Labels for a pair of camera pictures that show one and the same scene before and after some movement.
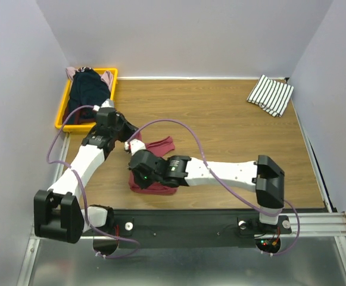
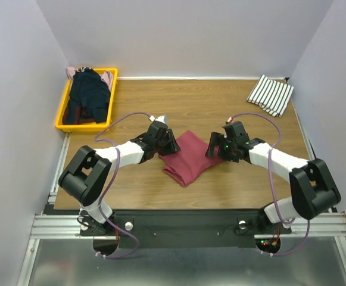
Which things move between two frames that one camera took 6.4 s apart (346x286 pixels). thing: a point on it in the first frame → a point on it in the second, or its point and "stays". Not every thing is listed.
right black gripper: (138, 162) → (219, 146)
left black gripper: (130, 128) → (173, 147)
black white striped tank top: (273, 96) stays
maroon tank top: (158, 147) → (187, 164)
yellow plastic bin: (83, 127) stays
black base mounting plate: (187, 228) stays
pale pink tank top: (107, 75) stays
